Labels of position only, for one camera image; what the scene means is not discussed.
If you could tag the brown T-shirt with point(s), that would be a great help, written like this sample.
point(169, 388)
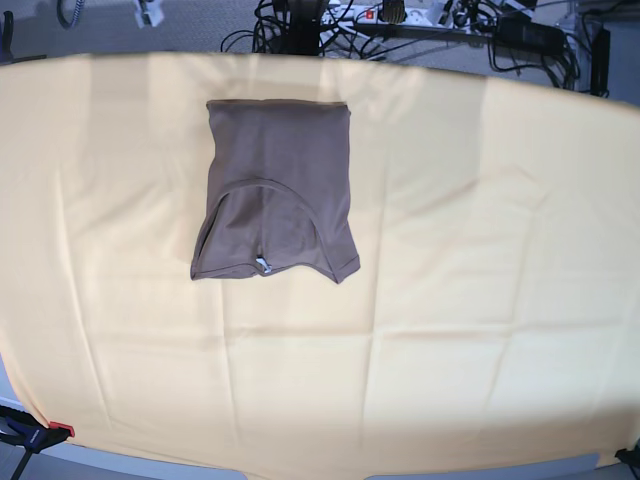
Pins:
point(278, 191)

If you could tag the yellow table cloth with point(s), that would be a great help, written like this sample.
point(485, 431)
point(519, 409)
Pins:
point(494, 320)

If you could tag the white power strip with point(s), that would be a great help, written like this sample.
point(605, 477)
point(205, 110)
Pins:
point(369, 17)

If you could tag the black power adapter box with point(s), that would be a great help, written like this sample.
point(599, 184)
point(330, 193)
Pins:
point(529, 37)

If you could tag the black box right edge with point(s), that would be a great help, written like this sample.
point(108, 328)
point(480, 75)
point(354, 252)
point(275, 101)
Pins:
point(600, 59)

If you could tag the black clamp with orange tip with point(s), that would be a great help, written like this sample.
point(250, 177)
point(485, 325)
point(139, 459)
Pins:
point(29, 434)

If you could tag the black clamp right corner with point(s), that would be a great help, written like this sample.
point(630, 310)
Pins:
point(630, 458)

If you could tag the black stand post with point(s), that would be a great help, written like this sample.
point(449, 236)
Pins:
point(303, 37)

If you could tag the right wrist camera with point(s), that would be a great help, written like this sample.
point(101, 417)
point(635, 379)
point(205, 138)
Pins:
point(148, 13)

